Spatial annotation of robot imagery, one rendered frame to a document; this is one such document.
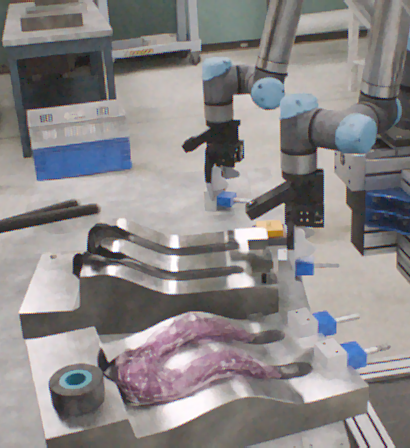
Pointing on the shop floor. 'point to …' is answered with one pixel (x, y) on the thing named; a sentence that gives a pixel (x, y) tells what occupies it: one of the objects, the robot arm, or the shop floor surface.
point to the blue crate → (82, 158)
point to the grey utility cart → (163, 44)
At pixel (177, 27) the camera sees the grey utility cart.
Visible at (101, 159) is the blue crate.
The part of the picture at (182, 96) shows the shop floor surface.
